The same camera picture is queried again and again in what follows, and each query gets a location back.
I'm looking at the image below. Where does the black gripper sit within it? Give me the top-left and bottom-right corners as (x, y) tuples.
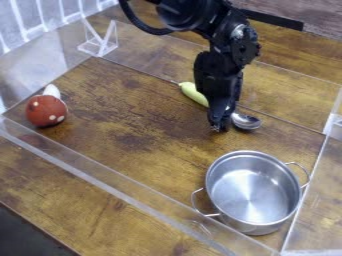
(194, 51), (243, 132)

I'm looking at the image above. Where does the green handled metal spoon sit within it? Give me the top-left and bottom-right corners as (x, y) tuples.
(179, 82), (262, 130)

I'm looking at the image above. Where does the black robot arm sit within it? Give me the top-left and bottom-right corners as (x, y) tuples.
(147, 0), (261, 132)

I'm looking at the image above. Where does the stainless steel pot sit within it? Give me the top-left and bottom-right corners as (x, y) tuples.
(191, 150), (311, 236)

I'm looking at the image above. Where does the black strip on table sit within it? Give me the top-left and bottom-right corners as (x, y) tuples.
(242, 9), (305, 31)

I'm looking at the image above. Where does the red toy mushroom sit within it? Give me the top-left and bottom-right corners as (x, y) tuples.
(26, 84), (68, 127)

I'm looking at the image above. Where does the black cable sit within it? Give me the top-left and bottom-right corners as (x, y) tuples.
(118, 0), (178, 37)

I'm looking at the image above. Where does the clear acrylic triangular bracket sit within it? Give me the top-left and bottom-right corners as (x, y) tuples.
(78, 19), (119, 57)

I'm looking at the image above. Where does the clear acrylic enclosure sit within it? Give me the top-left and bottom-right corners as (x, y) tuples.
(0, 8), (342, 256)

